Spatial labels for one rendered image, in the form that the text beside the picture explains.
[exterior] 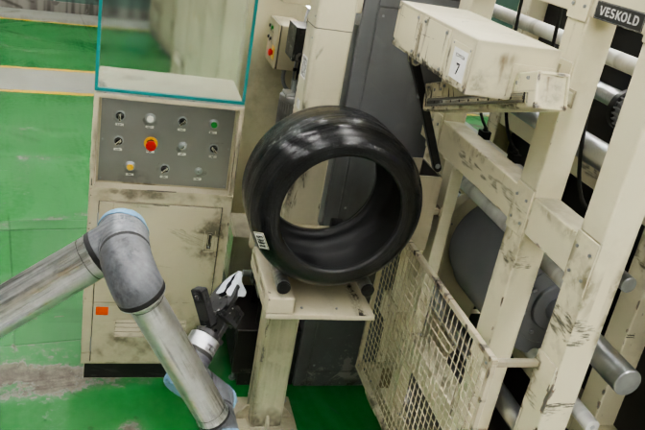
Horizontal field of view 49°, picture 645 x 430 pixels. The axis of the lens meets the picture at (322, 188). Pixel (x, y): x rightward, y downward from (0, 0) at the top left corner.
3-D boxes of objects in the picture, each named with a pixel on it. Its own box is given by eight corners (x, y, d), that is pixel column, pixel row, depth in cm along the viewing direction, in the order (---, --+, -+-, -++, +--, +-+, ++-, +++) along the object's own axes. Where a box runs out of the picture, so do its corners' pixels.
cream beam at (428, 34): (389, 44, 236) (398, -1, 231) (458, 53, 243) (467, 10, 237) (461, 95, 182) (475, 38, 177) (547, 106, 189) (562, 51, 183)
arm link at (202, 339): (178, 339, 197) (202, 345, 191) (187, 324, 199) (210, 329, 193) (196, 356, 202) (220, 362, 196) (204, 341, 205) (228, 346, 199)
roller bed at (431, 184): (372, 225, 279) (388, 155, 268) (407, 226, 283) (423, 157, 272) (388, 249, 262) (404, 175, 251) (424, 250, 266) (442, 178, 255)
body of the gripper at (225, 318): (227, 308, 211) (207, 343, 205) (211, 292, 205) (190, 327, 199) (246, 311, 206) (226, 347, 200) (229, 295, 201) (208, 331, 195)
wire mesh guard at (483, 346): (354, 366, 293) (389, 213, 267) (359, 366, 293) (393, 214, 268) (433, 552, 213) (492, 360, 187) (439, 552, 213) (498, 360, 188)
